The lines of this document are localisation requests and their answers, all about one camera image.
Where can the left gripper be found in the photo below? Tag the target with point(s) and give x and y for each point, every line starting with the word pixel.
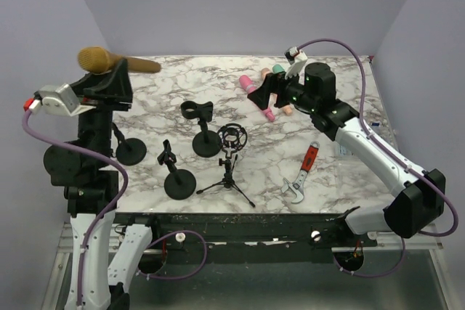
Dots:
pixel 108 93

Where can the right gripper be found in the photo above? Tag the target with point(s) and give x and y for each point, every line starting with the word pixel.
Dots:
pixel 274 83

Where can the mint green microphone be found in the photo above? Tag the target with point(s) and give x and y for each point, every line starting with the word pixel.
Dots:
pixel 277 69

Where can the beige microphone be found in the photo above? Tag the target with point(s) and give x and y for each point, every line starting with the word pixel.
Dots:
pixel 286 109

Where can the pink microphone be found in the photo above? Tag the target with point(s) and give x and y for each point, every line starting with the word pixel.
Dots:
pixel 248 86

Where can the gold microphone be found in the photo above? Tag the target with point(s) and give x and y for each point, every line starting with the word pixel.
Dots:
pixel 96 59

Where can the black tripod shock-mount stand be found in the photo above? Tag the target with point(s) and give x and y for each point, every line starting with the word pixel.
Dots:
pixel 233 138

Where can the black round-base clip stand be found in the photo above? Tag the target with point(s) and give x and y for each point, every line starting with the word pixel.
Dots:
pixel 205 143

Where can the black round-base pink-mic stand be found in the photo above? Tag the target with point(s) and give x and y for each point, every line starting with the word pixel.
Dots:
pixel 179 184

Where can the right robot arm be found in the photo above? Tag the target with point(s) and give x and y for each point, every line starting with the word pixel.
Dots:
pixel 417 192

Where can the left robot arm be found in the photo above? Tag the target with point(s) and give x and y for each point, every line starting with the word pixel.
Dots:
pixel 87 168

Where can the black gold-mic stand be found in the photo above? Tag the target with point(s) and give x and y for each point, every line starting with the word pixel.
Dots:
pixel 129 151

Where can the clear plastic screw box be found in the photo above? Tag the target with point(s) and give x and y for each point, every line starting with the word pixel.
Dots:
pixel 343 150

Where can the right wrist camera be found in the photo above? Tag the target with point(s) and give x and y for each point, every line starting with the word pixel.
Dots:
pixel 297 59

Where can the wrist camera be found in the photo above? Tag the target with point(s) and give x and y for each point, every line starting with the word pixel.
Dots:
pixel 57 100
pixel 297 59

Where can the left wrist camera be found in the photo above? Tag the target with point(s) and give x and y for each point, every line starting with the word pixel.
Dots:
pixel 57 100

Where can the red-handled adjustable wrench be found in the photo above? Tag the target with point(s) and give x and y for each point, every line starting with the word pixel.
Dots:
pixel 297 186

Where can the black front mounting rail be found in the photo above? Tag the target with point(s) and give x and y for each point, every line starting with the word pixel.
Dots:
pixel 320 230

